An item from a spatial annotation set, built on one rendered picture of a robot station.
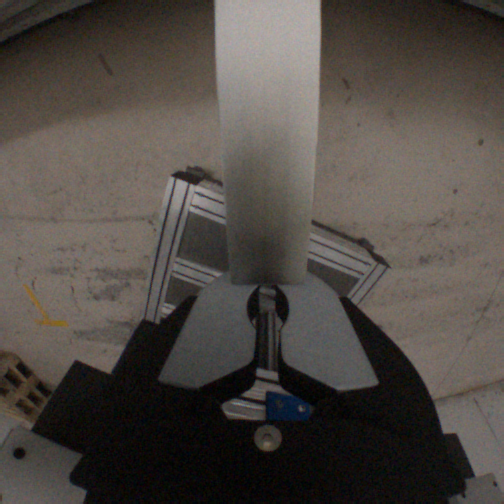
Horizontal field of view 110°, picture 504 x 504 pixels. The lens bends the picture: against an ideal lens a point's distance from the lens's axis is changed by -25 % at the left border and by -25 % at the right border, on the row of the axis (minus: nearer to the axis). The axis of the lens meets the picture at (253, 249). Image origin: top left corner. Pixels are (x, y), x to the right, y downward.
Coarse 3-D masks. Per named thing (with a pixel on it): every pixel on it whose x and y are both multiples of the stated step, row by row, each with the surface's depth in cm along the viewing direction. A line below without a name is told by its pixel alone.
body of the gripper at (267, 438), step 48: (144, 432) 4; (192, 432) 4; (240, 432) 5; (288, 432) 4; (336, 432) 4; (384, 432) 4; (96, 480) 3; (144, 480) 4; (192, 480) 4; (240, 480) 4; (288, 480) 4; (336, 480) 4; (384, 480) 3; (432, 480) 3
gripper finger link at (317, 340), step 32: (288, 288) 10; (320, 288) 10; (288, 320) 8; (320, 320) 8; (288, 352) 7; (320, 352) 7; (352, 352) 7; (288, 384) 7; (320, 384) 6; (352, 384) 6
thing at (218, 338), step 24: (216, 288) 10; (240, 288) 10; (192, 312) 8; (216, 312) 8; (240, 312) 8; (192, 336) 7; (216, 336) 7; (240, 336) 7; (168, 360) 7; (192, 360) 7; (216, 360) 7; (240, 360) 7; (168, 384) 6; (192, 384) 6; (216, 384) 6; (240, 384) 7
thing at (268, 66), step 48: (240, 0) 5; (288, 0) 5; (240, 48) 6; (288, 48) 5; (240, 96) 6; (288, 96) 6; (240, 144) 7; (288, 144) 7; (240, 192) 8; (288, 192) 8; (240, 240) 8; (288, 240) 8
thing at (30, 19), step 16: (32, 0) 43; (48, 0) 46; (64, 0) 46; (80, 0) 49; (96, 0) 54; (112, 0) 57; (448, 0) 50; (464, 0) 44; (480, 0) 41; (496, 0) 39; (0, 16) 43; (16, 16) 46; (32, 16) 48; (48, 16) 51; (496, 16) 48; (0, 32) 48; (16, 32) 53
